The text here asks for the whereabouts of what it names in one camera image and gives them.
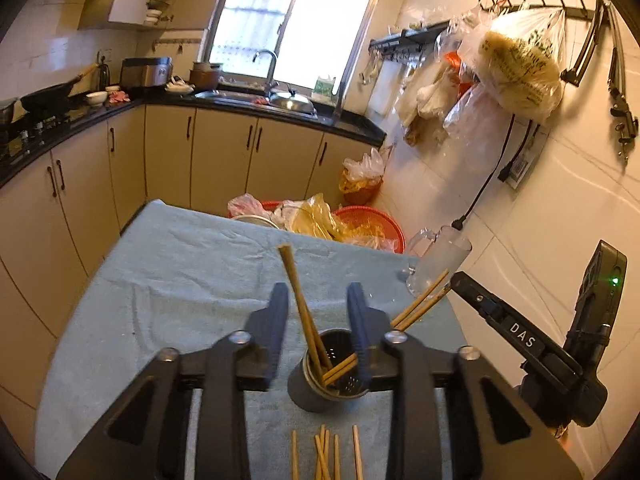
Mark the blue-grey towel cloth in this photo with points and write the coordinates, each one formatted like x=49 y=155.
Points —
x=175 y=270

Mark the beige lower cabinets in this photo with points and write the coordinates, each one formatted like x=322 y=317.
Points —
x=165 y=155

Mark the black wall hook rack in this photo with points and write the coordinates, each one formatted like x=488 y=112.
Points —
x=570 y=7

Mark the black wall shelf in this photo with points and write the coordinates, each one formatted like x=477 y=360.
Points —
x=405 y=37

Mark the yellow plastic bag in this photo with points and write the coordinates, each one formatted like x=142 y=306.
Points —
x=312 y=217

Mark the steel sink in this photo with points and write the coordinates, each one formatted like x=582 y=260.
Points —
x=220 y=95

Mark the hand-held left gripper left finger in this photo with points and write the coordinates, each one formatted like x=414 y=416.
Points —
x=276 y=330

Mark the white wall socket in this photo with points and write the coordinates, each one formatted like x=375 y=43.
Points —
x=525 y=167

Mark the steel pot lid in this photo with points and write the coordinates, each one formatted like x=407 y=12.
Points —
x=292 y=102

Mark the brown clay pot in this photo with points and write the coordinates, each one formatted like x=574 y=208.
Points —
x=205 y=77

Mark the kitchen window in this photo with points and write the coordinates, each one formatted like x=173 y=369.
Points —
x=300 y=15

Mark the steel kettle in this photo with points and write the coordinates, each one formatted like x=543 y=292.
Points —
x=103 y=75

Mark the black countertop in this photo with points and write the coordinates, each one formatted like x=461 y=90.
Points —
x=350 y=127

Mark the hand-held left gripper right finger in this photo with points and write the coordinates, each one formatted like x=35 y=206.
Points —
x=359 y=330

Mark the white bowl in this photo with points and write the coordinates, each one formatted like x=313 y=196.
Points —
x=96 y=97

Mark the white plate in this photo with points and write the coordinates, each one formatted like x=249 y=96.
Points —
x=179 y=88

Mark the chrome faucet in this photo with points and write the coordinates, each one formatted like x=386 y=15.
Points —
x=272 y=60

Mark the black tongs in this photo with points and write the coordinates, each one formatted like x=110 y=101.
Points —
x=585 y=50

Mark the dark grey chopstick holder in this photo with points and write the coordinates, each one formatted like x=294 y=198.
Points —
x=310 y=395

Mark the pink rag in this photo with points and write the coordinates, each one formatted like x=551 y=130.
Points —
x=119 y=96

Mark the plastic bag of bread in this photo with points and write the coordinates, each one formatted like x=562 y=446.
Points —
x=520 y=65

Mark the stacked bowls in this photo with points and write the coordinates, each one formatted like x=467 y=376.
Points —
x=152 y=17

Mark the gas stove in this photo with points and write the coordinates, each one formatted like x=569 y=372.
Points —
x=35 y=127

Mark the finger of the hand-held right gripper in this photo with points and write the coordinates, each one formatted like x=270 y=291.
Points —
x=520 y=335

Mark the hanging plastic bags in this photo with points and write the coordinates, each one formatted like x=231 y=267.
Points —
x=435 y=100

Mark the clear glass mug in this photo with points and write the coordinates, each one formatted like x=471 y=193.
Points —
x=445 y=255

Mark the bunch of wooden chopsticks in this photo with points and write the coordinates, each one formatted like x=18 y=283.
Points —
x=356 y=455
x=300 y=300

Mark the metal clamp tool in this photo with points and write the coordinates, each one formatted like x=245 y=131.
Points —
x=620 y=100

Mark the black wok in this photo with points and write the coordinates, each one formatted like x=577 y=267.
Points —
x=47 y=97

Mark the red plastic basket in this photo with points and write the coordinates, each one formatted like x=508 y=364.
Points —
x=385 y=222

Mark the green white carton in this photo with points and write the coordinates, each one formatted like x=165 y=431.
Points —
x=324 y=89

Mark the bin with plastic bag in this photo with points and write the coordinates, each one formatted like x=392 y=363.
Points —
x=362 y=180

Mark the silver countertop appliance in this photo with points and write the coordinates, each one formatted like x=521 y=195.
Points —
x=145 y=72

